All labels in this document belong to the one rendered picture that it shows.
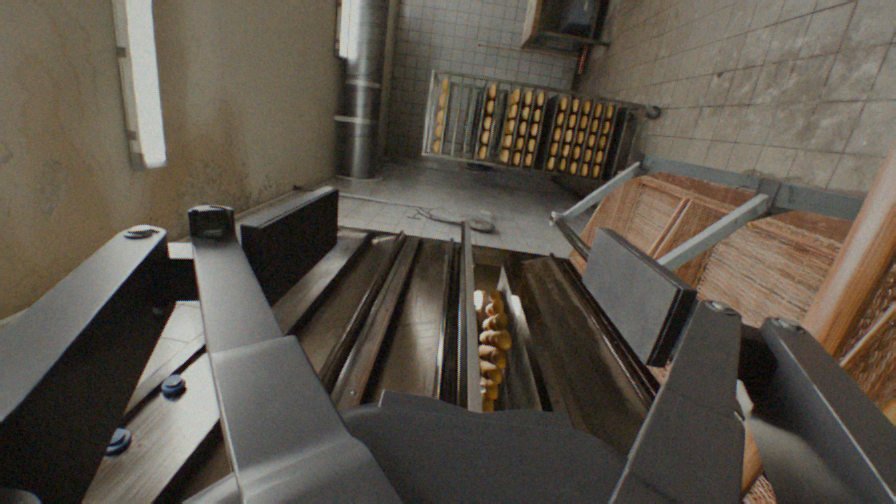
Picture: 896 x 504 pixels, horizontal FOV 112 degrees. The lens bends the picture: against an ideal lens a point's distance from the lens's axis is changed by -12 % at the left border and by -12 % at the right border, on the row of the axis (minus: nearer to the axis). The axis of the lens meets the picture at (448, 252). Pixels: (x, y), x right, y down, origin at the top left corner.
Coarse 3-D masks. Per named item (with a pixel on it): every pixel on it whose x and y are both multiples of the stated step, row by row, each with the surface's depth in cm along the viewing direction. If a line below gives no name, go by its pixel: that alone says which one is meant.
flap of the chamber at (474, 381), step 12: (468, 228) 160; (468, 240) 144; (468, 252) 131; (468, 264) 119; (468, 276) 110; (468, 288) 102; (468, 300) 95; (468, 312) 89; (468, 324) 84; (468, 336) 79; (468, 348) 75; (468, 360) 71; (468, 372) 68; (468, 384) 65; (480, 384) 65; (468, 396) 62; (480, 396) 62; (468, 408) 59; (480, 408) 59
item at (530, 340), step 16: (512, 256) 177; (512, 272) 157; (512, 288) 147; (528, 304) 130; (528, 320) 119; (528, 336) 112; (528, 352) 109; (544, 352) 102; (544, 368) 95; (544, 384) 90; (544, 400) 88; (560, 400) 84
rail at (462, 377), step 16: (464, 224) 167; (464, 240) 144; (464, 256) 127; (464, 272) 113; (464, 288) 102; (464, 304) 93; (464, 320) 86; (464, 336) 79; (464, 352) 74; (464, 368) 69; (464, 384) 65; (464, 400) 61
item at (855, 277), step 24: (888, 168) 20; (888, 192) 20; (864, 216) 21; (888, 216) 20; (864, 240) 21; (888, 240) 20; (840, 264) 23; (864, 264) 21; (888, 264) 21; (840, 288) 22; (864, 288) 22; (816, 312) 24; (840, 312) 23; (864, 312) 22; (816, 336) 24; (840, 336) 23; (744, 456) 28; (744, 480) 28
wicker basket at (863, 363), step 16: (880, 320) 51; (864, 336) 52; (880, 336) 51; (848, 352) 54; (864, 352) 53; (880, 352) 53; (848, 368) 54; (864, 368) 54; (880, 368) 54; (864, 384) 55; (880, 384) 55; (880, 400) 56; (752, 496) 60
